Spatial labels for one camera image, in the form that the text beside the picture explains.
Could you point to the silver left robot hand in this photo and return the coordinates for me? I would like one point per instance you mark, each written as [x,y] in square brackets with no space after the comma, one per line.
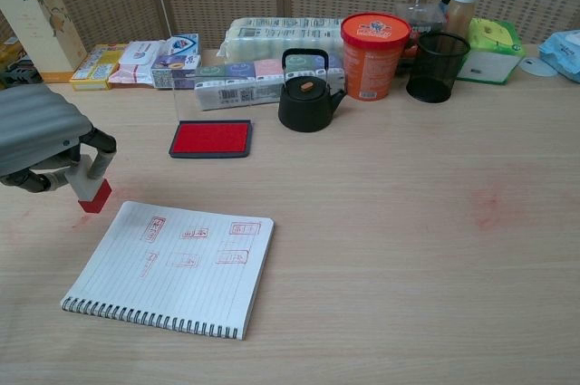
[31,127]

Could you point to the red white stamp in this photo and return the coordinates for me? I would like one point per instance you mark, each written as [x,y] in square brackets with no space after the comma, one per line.
[93,197]

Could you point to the white spiral notebook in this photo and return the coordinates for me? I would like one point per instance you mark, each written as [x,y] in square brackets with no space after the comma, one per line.
[176,276]

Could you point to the gold foil pack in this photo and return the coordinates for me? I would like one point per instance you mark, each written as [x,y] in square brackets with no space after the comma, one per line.
[10,50]

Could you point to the yellow red box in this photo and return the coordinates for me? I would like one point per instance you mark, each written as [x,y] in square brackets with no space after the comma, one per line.
[97,68]

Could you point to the tall orange cream box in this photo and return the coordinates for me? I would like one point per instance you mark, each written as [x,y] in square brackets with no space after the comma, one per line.
[41,27]

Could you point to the pink wet wipes pack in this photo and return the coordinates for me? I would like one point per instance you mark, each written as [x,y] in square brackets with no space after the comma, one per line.
[136,63]

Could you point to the purple box with peach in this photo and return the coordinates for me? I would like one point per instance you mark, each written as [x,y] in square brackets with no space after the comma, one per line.
[174,70]

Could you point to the blue white box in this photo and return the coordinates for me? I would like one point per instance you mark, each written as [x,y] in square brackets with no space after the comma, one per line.
[181,45]

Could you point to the red ink pad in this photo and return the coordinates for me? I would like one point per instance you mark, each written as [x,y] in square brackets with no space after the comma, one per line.
[210,138]

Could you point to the clear acrylic lid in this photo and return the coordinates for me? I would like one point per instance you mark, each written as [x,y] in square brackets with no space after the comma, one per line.
[213,106]

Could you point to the multicolour pocket tissue row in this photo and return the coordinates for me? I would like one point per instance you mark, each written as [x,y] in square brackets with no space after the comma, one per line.
[240,81]

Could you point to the large white tissue pack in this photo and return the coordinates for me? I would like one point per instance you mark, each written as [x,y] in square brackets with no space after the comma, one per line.
[272,36]

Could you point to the black teapot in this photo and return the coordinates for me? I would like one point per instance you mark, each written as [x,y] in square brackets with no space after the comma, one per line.
[303,106]

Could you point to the orange lidded canister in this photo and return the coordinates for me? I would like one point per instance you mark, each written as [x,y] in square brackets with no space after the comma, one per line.
[371,59]

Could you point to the clear plastic box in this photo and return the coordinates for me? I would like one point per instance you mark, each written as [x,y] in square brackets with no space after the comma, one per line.
[419,18]

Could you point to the black mesh pen cup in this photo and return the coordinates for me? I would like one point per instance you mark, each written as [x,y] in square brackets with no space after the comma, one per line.
[435,72]

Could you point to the dark bottle black cap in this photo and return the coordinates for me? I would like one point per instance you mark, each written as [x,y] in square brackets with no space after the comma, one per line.
[446,2]

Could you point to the brown bottle white cap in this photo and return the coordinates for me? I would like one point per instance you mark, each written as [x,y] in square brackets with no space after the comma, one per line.
[460,13]

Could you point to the green tissue pack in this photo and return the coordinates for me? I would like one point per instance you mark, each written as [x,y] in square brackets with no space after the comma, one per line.
[491,50]

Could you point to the white round disc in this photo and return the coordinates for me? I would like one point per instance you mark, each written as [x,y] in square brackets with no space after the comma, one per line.
[537,67]

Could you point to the blue wet wipes pack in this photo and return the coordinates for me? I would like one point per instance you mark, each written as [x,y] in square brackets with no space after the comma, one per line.
[564,52]

